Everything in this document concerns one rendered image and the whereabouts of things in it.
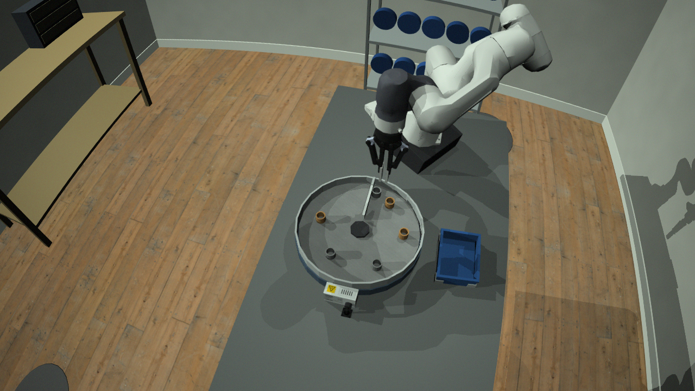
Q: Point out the blue crate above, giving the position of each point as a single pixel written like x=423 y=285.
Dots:
x=459 y=255

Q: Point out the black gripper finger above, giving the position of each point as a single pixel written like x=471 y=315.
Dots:
x=371 y=144
x=391 y=164

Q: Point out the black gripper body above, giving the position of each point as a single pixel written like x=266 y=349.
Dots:
x=394 y=139

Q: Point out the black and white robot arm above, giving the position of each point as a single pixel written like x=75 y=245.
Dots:
x=422 y=107

